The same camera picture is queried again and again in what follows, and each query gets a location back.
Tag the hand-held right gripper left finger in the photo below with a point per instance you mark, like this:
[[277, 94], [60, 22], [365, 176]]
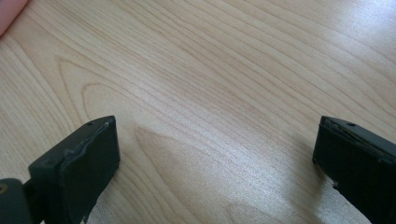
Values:
[[81, 168]]

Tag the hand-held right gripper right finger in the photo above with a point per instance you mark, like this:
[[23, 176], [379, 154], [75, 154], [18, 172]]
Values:
[[358, 168]]

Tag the pink object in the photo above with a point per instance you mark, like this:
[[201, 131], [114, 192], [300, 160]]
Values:
[[9, 11]]

